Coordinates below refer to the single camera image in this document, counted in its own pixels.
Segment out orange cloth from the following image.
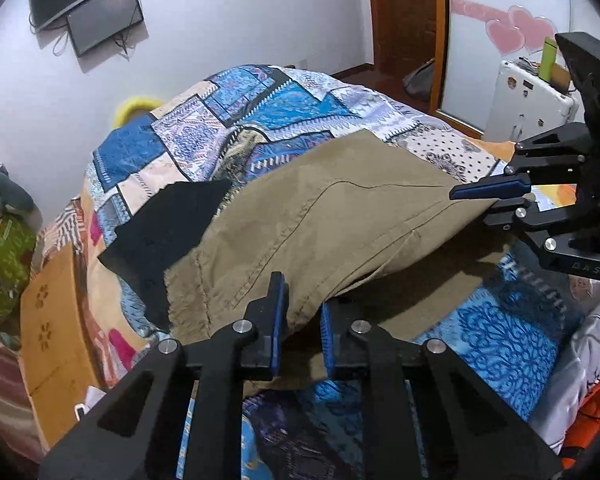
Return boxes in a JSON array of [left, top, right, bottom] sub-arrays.
[[561, 377, 600, 462]]

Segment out grey plush toy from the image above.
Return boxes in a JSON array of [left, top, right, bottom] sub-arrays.
[[0, 169, 37, 217]]

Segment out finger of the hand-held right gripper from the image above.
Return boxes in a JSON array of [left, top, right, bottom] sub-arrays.
[[449, 121, 595, 203], [482, 196, 600, 284]]

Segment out green patterned bag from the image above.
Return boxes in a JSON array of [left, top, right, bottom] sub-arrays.
[[0, 214, 38, 324]]

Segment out black cloth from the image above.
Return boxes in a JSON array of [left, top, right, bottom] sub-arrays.
[[98, 178, 234, 334]]

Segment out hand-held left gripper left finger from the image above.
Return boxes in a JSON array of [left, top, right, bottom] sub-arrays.
[[39, 271, 289, 480]]

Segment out silver satin cloth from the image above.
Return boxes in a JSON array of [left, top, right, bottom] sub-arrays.
[[529, 280, 600, 454]]

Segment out white case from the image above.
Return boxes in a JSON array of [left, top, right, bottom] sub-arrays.
[[482, 58, 579, 144]]

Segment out green bottle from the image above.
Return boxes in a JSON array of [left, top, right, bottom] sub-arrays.
[[538, 37, 561, 81]]

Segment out grey bag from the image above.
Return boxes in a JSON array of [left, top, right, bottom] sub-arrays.
[[403, 58, 437, 101]]

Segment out white wardrobe door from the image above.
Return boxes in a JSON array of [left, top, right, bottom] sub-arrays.
[[439, 0, 581, 137]]

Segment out pink heart decal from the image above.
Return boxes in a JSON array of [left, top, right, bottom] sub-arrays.
[[450, 0, 557, 57]]

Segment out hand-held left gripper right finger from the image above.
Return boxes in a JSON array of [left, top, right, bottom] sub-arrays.
[[319, 299, 567, 480]]

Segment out black cable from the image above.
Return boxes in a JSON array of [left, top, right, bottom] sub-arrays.
[[28, 9, 72, 57], [114, 0, 142, 57]]

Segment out wooden footboard with paw prints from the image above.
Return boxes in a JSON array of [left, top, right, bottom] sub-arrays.
[[18, 244, 107, 454]]

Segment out blue patchwork blanket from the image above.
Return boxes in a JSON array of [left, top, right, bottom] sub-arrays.
[[39, 63, 587, 480]]

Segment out striped rug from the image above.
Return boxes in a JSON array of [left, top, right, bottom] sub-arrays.
[[0, 339, 47, 462]]

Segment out khaki pants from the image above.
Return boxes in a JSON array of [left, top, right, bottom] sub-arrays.
[[164, 129, 515, 397]]

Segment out brown wooden door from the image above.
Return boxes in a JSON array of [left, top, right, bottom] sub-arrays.
[[366, 0, 451, 117]]

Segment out small black monitor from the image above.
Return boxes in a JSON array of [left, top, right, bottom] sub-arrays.
[[66, 0, 145, 59]]

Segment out yellow round object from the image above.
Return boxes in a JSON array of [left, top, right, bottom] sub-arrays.
[[115, 95, 164, 127]]

